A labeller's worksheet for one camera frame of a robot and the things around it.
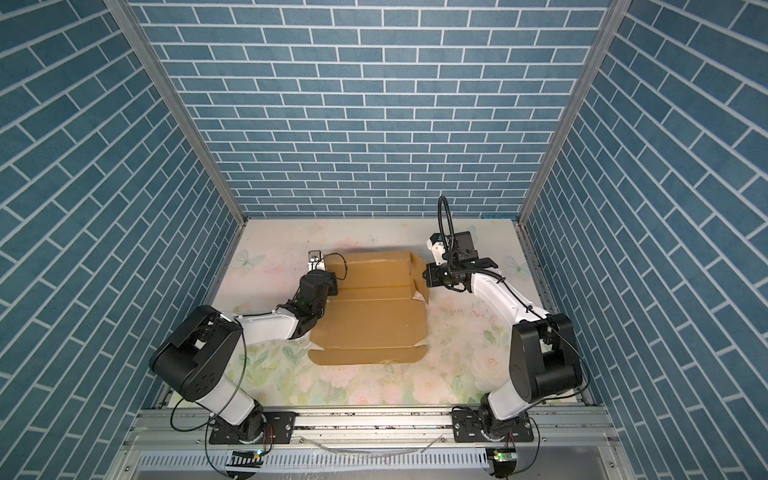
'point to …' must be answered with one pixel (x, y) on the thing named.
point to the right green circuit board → (502, 454)
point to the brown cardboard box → (378, 316)
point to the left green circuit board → (245, 459)
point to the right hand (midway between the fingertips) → (422, 270)
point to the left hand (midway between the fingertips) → (328, 269)
